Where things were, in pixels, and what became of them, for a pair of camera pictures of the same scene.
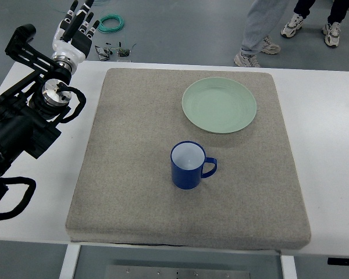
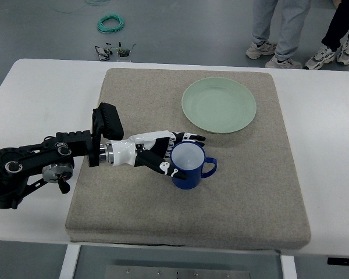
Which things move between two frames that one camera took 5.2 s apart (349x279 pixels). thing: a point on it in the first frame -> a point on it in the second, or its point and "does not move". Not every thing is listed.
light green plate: [218, 105] does not move
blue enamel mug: [187, 158] does not move
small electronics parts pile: [103, 53] does not move
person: [331, 30] -> [346, 11]
